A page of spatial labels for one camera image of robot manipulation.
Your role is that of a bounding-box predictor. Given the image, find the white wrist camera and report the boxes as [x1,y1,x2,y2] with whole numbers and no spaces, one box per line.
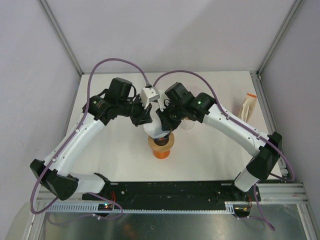
[157,90,170,112]
[139,86,160,109]

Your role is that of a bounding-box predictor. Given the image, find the orange glass carafe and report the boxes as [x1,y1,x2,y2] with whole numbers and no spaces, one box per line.
[152,150,171,159]

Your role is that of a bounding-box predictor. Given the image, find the single white paper filter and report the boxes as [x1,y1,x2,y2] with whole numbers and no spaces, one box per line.
[143,114,168,139]

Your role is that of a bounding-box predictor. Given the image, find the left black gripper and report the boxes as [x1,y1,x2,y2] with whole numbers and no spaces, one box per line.
[118,94,153,127]

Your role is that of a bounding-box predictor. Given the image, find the white paper coffee filters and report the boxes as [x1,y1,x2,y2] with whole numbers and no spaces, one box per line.
[237,93,258,122]

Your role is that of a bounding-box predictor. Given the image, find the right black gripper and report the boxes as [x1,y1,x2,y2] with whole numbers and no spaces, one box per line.
[156,101,187,132]

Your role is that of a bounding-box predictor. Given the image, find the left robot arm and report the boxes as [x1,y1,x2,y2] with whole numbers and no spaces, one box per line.
[30,77,158,201]

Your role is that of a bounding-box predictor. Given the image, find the clear glass carafe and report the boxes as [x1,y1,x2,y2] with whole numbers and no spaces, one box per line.
[180,119,196,131]

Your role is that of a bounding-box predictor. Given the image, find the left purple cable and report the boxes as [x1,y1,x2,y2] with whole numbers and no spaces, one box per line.
[29,57,153,225]

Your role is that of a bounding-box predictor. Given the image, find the white slotted cable duct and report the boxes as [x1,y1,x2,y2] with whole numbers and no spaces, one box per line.
[47,201,235,214]

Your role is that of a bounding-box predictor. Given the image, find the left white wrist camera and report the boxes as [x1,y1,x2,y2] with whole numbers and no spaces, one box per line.
[139,86,160,109]

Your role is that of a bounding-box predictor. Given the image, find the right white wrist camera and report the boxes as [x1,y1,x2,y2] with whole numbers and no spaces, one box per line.
[157,90,170,112]

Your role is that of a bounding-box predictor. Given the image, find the aluminium frame rail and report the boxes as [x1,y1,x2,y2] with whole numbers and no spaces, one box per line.
[257,183,309,205]

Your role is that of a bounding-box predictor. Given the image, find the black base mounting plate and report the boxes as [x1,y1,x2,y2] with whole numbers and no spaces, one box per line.
[98,180,261,207]

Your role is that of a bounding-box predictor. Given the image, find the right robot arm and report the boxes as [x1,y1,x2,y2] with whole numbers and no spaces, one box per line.
[156,82,282,201]

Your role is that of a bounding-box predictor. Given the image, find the pink glass dripper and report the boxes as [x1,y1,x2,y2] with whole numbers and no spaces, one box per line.
[188,86,202,96]

